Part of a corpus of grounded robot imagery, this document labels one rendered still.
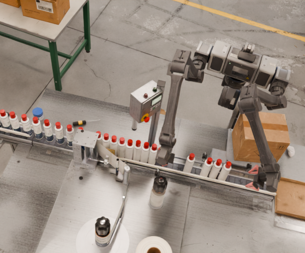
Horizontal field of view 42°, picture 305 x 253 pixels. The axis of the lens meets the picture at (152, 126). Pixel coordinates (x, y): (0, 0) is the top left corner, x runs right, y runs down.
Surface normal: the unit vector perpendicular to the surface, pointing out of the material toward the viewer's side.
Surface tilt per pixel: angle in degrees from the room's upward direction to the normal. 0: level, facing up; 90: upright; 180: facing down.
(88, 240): 0
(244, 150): 90
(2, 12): 0
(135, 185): 0
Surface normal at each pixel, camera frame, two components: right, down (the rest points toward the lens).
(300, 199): 0.10, -0.59
